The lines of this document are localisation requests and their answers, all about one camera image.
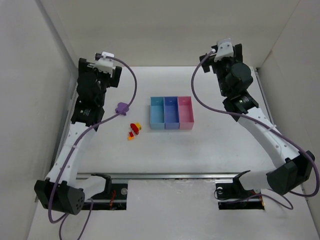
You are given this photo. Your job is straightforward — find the purple lego piece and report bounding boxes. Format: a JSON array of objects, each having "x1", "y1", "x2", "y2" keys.
[{"x1": 115, "y1": 102, "x2": 129, "y2": 116}]

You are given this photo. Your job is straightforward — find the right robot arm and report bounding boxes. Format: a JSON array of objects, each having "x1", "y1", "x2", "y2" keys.
[{"x1": 198, "y1": 39, "x2": 320, "y2": 198}]

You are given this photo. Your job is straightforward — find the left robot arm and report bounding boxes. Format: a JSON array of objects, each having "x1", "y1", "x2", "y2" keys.
[{"x1": 34, "y1": 57, "x2": 122, "y2": 215}]

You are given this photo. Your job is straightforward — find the pink container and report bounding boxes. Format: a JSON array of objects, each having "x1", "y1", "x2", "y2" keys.
[{"x1": 177, "y1": 96, "x2": 195, "y2": 130}]

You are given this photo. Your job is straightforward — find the yellow lego piece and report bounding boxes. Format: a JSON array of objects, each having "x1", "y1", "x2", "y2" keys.
[{"x1": 135, "y1": 122, "x2": 142, "y2": 131}]

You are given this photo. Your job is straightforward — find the red lego piece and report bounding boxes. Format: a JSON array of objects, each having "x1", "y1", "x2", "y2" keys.
[{"x1": 130, "y1": 123, "x2": 140, "y2": 136}]

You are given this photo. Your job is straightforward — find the light blue container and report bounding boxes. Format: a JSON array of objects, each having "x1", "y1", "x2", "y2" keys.
[{"x1": 150, "y1": 96, "x2": 165, "y2": 130}]

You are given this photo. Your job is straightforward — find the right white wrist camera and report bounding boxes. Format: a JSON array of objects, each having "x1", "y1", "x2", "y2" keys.
[{"x1": 214, "y1": 38, "x2": 234, "y2": 62}]

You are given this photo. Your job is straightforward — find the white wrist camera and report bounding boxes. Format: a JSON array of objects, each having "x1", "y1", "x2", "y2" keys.
[
  {"x1": 214, "y1": 38, "x2": 234, "y2": 62},
  {"x1": 93, "y1": 51, "x2": 115, "y2": 75}
]

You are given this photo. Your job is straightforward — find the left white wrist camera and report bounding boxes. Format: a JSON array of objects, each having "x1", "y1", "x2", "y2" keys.
[{"x1": 93, "y1": 51, "x2": 115, "y2": 75}]

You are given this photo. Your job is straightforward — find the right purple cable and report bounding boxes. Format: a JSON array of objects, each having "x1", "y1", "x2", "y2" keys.
[{"x1": 191, "y1": 49, "x2": 320, "y2": 211}]

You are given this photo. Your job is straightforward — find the purple cable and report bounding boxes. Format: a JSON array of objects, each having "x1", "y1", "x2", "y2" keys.
[
  {"x1": 47, "y1": 56, "x2": 138, "y2": 240},
  {"x1": 191, "y1": 49, "x2": 320, "y2": 211}
]

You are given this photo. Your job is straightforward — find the aluminium rail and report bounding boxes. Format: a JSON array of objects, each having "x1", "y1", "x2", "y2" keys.
[{"x1": 74, "y1": 172, "x2": 241, "y2": 180}]

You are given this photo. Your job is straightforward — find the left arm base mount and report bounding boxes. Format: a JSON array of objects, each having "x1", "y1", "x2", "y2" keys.
[{"x1": 92, "y1": 181, "x2": 128, "y2": 211}]

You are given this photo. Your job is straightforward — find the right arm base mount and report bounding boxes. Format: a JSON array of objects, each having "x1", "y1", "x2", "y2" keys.
[{"x1": 214, "y1": 182, "x2": 265, "y2": 210}]

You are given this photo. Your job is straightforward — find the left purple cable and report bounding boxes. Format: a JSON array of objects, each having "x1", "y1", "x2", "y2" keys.
[{"x1": 47, "y1": 56, "x2": 138, "y2": 240}]

